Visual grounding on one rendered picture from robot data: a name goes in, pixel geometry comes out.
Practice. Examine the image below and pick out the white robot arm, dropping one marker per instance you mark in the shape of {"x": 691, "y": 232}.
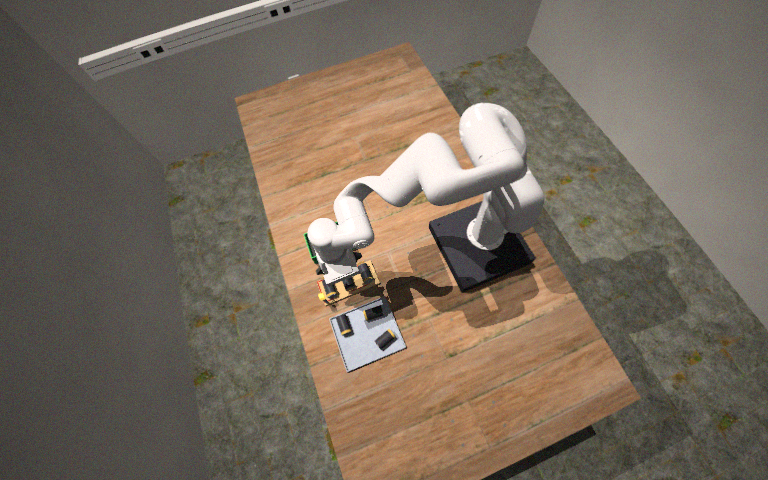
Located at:
{"x": 430, "y": 165}

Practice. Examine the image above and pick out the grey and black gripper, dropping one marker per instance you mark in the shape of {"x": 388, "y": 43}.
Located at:
{"x": 352, "y": 257}

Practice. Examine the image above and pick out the pale yellow flat board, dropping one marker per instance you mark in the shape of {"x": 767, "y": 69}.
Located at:
{"x": 342, "y": 293}

